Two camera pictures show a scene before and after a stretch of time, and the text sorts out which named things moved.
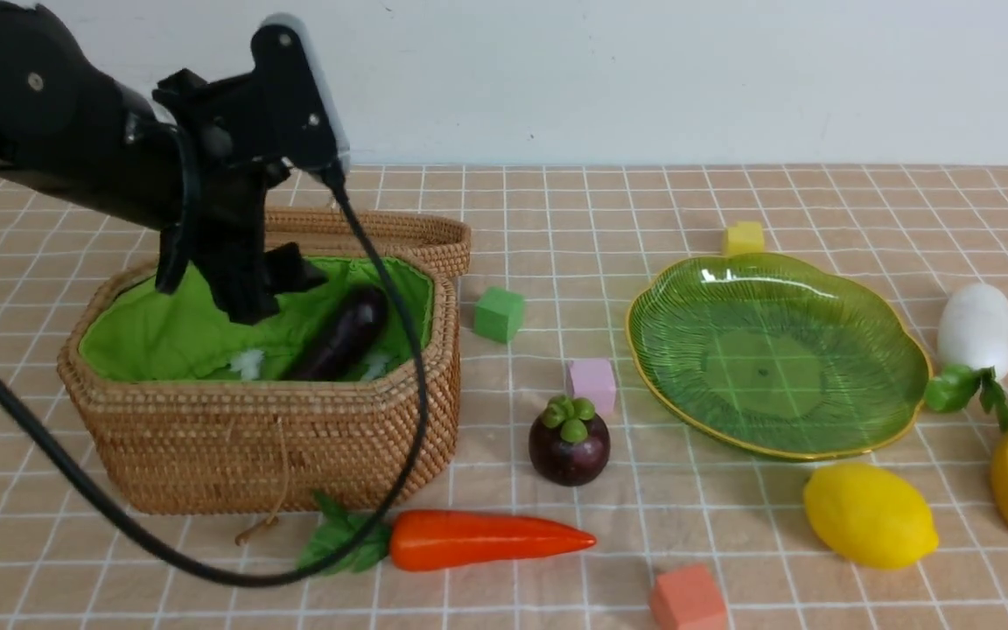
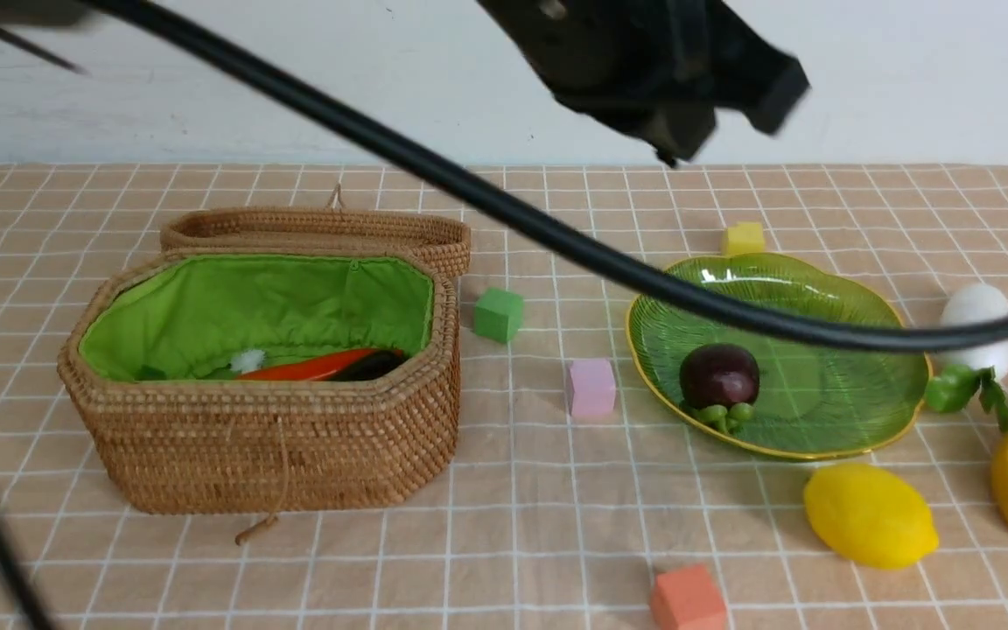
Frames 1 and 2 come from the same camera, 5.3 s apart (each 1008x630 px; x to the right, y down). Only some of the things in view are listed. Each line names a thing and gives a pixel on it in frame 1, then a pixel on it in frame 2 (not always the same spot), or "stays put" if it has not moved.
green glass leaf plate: [780, 355] stays put
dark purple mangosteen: [568, 445] -> [718, 383]
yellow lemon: [869, 516] stays put
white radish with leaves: [976, 339] stays put
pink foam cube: [594, 379] stays put
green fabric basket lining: [136, 332] stays put
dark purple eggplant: [360, 321] -> [372, 366]
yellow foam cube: [745, 239] stays put
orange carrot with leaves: [431, 540] -> [321, 367]
